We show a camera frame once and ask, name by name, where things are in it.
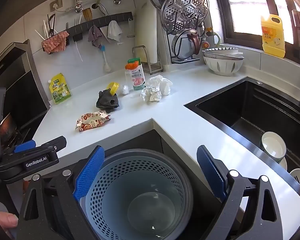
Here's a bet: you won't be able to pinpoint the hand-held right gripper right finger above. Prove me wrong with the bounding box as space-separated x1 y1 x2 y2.
197 145 285 240

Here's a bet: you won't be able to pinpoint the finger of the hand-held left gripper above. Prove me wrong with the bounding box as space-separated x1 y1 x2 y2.
5 141 37 155
0 136 66 180

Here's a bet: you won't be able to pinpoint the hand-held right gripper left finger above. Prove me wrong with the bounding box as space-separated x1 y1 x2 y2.
16 145 105 240

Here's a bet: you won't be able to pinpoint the printed snack wrapper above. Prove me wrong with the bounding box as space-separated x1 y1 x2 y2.
76 111 111 132

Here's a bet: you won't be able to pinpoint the grey perforated waste bin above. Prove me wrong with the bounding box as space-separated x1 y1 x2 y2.
83 149 194 240

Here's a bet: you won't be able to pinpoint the dark cloth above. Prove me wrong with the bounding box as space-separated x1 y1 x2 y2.
96 89 120 113

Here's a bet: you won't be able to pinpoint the yellow plastic lid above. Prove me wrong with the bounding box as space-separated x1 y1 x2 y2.
107 82 120 95

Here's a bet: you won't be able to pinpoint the silver foil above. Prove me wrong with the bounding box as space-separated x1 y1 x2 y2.
140 85 163 103

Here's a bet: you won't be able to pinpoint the white tissue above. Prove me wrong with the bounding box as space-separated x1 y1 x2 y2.
146 75 173 95

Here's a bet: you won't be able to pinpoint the clear plastic container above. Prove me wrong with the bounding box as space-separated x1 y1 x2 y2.
125 64 145 91

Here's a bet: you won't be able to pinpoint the person's left hand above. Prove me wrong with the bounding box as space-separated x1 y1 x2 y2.
0 211 19 230

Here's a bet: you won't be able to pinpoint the black integrated stove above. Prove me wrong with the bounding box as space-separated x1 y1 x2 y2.
0 39 50 155

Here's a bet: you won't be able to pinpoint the yellow green spout pouch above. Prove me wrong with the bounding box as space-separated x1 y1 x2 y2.
48 73 72 105

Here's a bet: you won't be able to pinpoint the white green bowl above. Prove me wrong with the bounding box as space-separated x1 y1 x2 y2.
259 131 287 164

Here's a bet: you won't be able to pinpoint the black sink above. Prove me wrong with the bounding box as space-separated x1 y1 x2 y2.
184 77 300 173

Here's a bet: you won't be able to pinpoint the pink orange dish cloth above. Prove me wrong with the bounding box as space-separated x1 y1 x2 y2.
41 31 69 55

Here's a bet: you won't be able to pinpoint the white colander bowls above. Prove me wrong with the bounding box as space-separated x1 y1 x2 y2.
203 55 245 76

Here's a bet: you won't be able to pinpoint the thin white stick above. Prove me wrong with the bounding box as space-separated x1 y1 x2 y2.
76 41 83 62

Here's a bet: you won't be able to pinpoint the black kitchen utensil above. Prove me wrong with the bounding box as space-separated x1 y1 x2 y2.
47 14 56 37

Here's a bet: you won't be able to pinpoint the plain white bowl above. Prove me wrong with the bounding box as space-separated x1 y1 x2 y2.
207 51 244 60

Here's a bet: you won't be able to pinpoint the white bowl patterned rim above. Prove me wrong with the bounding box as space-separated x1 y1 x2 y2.
202 47 240 55

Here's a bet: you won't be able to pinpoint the glass pot lid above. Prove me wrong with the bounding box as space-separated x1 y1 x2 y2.
172 29 205 59

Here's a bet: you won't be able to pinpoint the grey purple rag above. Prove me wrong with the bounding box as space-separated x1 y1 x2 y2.
88 25 103 48

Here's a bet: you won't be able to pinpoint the white rag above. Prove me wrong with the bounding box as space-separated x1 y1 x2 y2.
107 20 123 43

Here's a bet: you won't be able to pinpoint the yellow detergent bottle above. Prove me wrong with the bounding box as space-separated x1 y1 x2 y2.
261 14 285 58

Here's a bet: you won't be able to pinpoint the white paper towel roll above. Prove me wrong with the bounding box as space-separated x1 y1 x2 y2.
137 5 161 63

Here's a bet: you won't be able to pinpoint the steel steamer rack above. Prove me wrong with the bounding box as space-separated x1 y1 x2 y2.
161 0 210 34

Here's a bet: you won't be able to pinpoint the blue handled bottle brush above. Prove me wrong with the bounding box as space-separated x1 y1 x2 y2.
100 44 111 72

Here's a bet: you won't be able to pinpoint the brown curved handle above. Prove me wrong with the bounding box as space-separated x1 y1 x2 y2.
187 29 200 55

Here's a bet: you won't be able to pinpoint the pale green handled cup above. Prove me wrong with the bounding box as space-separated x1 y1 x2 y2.
202 27 223 49

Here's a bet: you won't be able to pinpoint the white wall socket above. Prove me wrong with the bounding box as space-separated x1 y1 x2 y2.
50 0 63 12

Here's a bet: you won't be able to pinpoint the dark window frame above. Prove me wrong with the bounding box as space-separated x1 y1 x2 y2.
211 0 300 53

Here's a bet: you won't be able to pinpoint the black wall rail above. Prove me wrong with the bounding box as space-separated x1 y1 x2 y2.
66 11 133 34

